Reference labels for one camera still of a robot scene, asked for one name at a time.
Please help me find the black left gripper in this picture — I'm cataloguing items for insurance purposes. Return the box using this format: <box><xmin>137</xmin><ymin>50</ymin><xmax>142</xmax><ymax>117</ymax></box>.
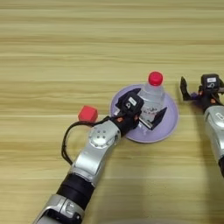
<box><xmin>111</xmin><ymin>87</ymin><xmax>169</xmax><ymax>137</ymax></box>

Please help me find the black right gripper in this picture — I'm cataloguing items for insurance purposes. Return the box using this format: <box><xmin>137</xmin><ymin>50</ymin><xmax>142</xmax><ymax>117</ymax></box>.
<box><xmin>179</xmin><ymin>75</ymin><xmax>224</xmax><ymax>112</ymax></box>

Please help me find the clear red-capped water bottle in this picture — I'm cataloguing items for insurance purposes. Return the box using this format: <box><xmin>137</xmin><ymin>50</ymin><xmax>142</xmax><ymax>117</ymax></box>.
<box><xmin>136</xmin><ymin>71</ymin><xmax>167</xmax><ymax>127</ymax></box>

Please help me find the red cube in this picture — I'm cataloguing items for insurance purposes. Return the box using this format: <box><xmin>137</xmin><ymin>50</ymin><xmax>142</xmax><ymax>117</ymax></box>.
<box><xmin>77</xmin><ymin>105</ymin><xmax>99</xmax><ymax>123</ymax></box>

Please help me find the right gripper white-labelled black box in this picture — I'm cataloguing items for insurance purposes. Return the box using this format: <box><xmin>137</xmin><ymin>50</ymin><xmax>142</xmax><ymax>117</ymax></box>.
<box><xmin>200</xmin><ymin>73</ymin><xmax>221</xmax><ymax>94</ymax></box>

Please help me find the gripper white-labelled black box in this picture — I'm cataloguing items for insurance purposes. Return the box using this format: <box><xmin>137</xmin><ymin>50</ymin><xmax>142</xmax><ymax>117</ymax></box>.
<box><xmin>200</xmin><ymin>73</ymin><xmax>221</xmax><ymax>94</ymax></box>
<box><xmin>115</xmin><ymin>91</ymin><xmax>144</xmax><ymax>116</ymax></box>

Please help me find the left gripper white-labelled black box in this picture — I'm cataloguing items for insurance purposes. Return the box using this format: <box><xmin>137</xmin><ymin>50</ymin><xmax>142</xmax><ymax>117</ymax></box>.
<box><xmin>115</xmin><ymin>91</ymin><xmax>144</xmax><ymax>116</ymax></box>

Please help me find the purple round plate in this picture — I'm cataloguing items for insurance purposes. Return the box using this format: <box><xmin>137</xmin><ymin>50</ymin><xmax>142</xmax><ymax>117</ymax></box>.
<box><xmin>109</xmin><ymin>83</ymin><xmax>179</xmax><ymax>144</ymax></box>

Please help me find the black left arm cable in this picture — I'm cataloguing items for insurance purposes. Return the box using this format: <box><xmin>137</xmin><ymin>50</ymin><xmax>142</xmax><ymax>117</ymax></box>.
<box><xmin>60</xmin><ymin>115</ymin><xmax>112</xmax><ymax>166</ymax></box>

